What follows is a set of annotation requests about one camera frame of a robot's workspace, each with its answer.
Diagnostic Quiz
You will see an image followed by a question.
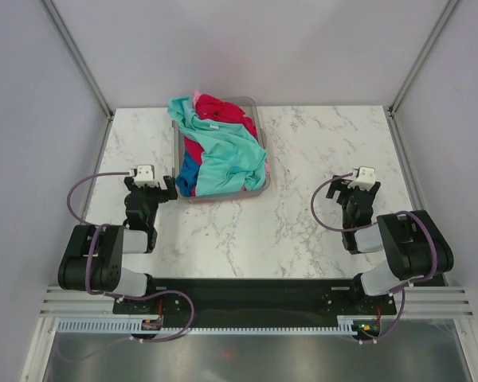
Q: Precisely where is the grey plastic bin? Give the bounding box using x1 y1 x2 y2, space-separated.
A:
171 96 272 201

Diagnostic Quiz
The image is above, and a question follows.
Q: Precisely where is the teal t shirt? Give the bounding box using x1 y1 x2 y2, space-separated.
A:
167 96 268 197

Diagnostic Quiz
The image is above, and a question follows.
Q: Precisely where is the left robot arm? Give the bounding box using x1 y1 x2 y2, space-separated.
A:
57 170 178 313

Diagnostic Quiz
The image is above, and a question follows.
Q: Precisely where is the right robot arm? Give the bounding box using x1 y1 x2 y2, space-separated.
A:
326 175 454 314

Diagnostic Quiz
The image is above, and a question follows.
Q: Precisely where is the blue t shirt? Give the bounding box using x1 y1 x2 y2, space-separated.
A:
175 151 200 197

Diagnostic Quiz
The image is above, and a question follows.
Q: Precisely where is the magenta t shirt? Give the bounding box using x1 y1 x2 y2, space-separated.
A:
184 90 257 165

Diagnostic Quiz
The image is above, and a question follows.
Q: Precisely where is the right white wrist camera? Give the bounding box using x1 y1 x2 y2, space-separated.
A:
348 166 377 191

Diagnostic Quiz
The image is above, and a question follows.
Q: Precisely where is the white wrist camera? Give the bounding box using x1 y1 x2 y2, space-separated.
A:
348 166 377 191
130 165 159 187

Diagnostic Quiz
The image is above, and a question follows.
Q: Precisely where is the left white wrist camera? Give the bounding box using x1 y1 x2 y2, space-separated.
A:
130 165 159 187

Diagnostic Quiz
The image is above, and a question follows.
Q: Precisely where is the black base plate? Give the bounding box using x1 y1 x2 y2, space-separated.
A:
113 279 397 328

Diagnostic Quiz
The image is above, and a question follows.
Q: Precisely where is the aluminium frame rail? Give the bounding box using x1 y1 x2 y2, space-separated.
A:
39 286 473 319

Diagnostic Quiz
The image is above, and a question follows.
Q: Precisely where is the white slotted cable duct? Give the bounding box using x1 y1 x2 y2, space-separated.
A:
57 316 383 334

